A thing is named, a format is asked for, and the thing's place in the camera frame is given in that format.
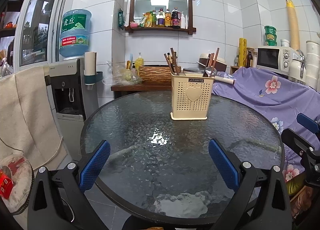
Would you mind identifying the large steel spoon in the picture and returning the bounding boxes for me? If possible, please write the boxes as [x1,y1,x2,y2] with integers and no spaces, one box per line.
[207,67,217,77]

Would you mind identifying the cream perforated utensil basket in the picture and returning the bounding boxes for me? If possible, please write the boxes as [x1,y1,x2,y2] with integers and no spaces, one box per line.
[170,75,214,121]

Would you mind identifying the wooden-handled steel spoon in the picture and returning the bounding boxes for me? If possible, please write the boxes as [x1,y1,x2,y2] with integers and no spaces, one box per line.
[203,54,212,77]

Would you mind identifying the black gold-band chopstick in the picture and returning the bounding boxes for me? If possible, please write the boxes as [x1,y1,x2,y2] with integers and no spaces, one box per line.
[167,53,176,75]

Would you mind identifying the purple floral cloth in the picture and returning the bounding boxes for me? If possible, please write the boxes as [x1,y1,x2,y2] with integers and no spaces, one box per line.
[211,66,320,183]

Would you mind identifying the red white fan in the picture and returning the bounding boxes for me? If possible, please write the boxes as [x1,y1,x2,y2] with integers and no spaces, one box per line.
[1,154,35,215]

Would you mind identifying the white microwave oven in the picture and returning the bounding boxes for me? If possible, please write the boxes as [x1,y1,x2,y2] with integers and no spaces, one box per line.
[256,46,299,76]

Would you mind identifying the beige cloth cover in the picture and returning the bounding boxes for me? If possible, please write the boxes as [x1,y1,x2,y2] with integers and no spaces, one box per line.
[1,66,67,169]

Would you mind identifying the tall yellow rolled mat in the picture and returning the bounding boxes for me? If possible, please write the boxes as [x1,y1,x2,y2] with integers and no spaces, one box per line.
[285,0,300,51]

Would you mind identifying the dark glass bottle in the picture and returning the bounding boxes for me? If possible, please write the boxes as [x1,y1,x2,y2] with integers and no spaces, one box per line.
[246,50,253,68]

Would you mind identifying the yellow wrap roll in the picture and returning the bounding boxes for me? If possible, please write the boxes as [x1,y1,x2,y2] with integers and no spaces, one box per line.
[238,38,247,67]

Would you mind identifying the green stacked containers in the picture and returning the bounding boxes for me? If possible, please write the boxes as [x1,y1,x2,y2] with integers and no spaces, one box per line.
[264,25,277,46]

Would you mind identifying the round glass table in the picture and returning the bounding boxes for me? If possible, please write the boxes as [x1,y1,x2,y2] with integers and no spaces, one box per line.
[80,91,284,228]

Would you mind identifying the brown white rice cooker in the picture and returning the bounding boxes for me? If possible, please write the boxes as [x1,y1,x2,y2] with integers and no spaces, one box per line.
[196,52,228,72]

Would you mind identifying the white water dispenser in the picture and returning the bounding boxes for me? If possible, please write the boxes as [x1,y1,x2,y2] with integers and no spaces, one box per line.
[45,57,98,161]

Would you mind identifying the wooden side counter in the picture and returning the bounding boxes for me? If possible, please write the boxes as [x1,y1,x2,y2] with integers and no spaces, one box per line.
[111,83,171,99]

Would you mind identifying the paper cup holder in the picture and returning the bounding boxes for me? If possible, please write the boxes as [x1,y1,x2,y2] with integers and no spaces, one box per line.
[84,51,103,90]

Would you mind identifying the clear plastic bag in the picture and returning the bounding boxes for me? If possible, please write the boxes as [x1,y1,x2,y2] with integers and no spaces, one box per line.
[102,62,142,86]

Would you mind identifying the woven wicker basket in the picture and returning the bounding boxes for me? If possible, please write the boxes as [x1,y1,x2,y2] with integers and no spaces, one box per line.
[138,65,171,85]

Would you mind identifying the blue water bottle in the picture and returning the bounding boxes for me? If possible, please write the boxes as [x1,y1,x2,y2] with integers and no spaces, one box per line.
[59,9,92,58]

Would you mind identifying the yellow soap dispenser bottle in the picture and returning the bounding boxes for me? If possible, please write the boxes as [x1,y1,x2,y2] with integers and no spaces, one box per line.
[135,53,144,76]

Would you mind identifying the dark soy sauce bottle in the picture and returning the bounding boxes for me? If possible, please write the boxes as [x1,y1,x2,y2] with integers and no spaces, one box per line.
[171,7,181,28]

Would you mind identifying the sliding window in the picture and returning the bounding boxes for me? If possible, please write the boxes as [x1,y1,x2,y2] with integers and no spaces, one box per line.
[1,0,65,76]

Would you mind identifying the wooden framed wall shelf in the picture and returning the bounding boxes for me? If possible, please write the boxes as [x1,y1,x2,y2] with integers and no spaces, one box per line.
[125,0,196,35]

